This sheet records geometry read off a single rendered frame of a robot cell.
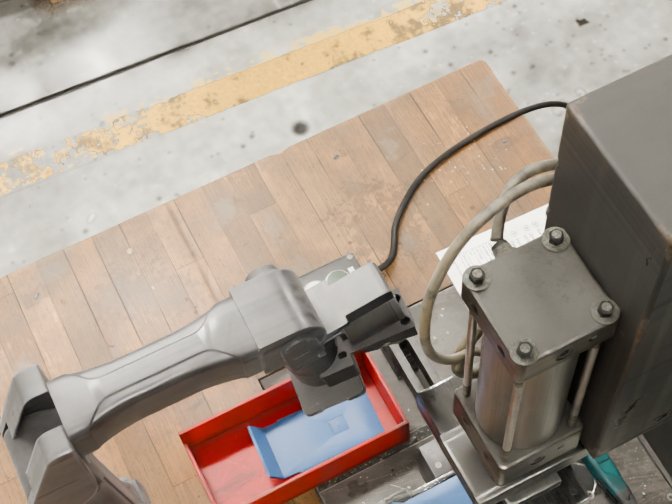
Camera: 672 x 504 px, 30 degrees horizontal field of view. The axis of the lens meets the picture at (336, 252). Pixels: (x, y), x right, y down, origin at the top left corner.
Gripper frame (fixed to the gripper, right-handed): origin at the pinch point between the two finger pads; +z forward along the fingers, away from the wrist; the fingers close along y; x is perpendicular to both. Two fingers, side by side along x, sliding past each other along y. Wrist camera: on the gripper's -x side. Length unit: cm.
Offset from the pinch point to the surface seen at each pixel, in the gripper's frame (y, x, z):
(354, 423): -2.1, 1.2, 19.0
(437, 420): -9.8, -8.9, -4.3
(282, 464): -3.8, 11.0, 17.1
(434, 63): 92, -37, 134
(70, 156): 100, 48, 121
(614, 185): -8, -27, -52
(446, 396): -7.7, -10.7, -3.6
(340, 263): 18.4, -4.6, 21.1
